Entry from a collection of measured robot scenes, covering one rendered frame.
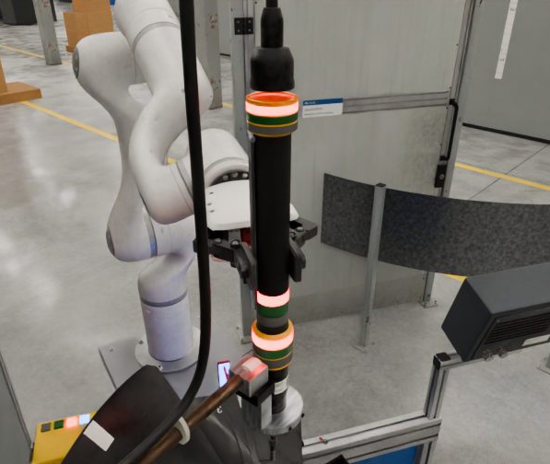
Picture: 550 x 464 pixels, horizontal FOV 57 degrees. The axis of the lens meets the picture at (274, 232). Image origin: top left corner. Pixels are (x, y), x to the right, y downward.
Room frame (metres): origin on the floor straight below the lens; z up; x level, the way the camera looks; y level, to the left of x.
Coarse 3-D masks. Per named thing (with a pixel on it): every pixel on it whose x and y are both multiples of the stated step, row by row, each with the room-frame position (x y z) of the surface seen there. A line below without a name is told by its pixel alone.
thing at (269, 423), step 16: (240, 368) 0.38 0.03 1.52; (256, 368) 0.38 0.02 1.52; (256, 384) 0.37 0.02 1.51; (272, 384) 0.39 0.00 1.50; (256, 400) 0.37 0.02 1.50; (288, 400) 0.42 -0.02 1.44; (256, 416) 0.38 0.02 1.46; (272, 416) 0.40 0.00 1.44; (288, 416) 0.40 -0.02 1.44; (272, 432) 0.38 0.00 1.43
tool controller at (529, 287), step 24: (480, 288) 0.92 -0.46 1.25; (504, 288) 0.93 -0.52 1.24; (528, 288) 0.93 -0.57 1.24; (456, 312) 0.96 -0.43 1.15; (480, 312) 0.89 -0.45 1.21; (504, 312) 0.87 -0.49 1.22; (528, 312) 0.89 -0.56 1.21; (456, 336) 0.94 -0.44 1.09; (480, 336) 0.88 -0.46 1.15; (504, 336) 0.90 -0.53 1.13; (528, 336) 0.93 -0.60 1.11
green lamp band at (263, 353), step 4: (292, 340) 0.41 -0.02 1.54; (252, 344) 0.41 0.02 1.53; (292, 344) 0.41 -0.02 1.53; (252, 348) 0.41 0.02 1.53; (256, 348) 0.40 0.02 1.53; (260, 348) 0.40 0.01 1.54; (288, 348) 0.40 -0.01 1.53; (256, 352) 0.40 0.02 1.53; (260, 352) 0.40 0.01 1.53; (264, 352) 0.40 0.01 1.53; (268, 352) 0.40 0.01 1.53; (272, 352) 0.40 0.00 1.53; (276, 352) 0.40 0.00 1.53; (280, 352) 0.40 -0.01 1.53; (284, 352) 0.40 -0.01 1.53; (288, 352) 0.40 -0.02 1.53; (260, 356) 0.40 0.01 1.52; (264, 356) 0.40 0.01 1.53; (268, 356) 0.40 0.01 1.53; (272, 356) 0.40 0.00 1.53; (276, 356) 0.40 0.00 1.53; (280, 356) 0.40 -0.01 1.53; (284, 356) 0.40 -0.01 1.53
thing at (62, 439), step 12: (36, 432) 0.68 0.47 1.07; (48, 432) 0.68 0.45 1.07; (60, 432) 0.68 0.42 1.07; (72, 432) 0.68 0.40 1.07; (36, 444) 0.65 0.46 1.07; (48, 444) 0.65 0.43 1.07; (60, 444) 0.65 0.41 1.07; (72, 444) 0.65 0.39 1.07; (36, 456) 0.63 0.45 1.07; (48, 456) 0.63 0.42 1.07; (60, 456) 0.63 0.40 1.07
